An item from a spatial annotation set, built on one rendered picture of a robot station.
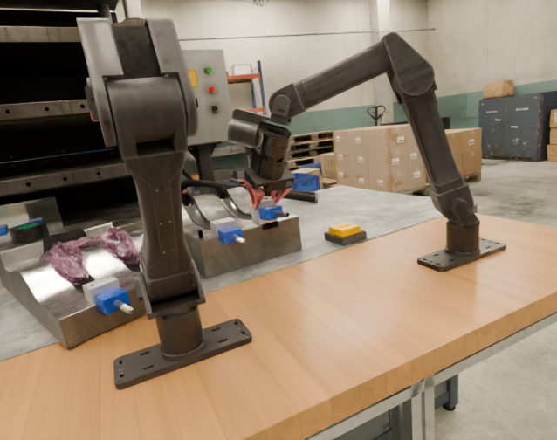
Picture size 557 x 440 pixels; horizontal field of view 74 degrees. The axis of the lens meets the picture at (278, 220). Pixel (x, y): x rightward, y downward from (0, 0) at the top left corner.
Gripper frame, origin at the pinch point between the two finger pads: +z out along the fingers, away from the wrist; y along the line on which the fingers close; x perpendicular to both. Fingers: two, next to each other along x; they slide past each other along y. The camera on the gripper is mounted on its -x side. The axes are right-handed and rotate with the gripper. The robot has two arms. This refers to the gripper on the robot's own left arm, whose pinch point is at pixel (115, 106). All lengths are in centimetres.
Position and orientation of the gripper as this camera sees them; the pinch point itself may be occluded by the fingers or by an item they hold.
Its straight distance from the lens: 91.2
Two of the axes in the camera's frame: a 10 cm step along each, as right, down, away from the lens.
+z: -4.3, -1.6, 8.9
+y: -9.0, 2.1, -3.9
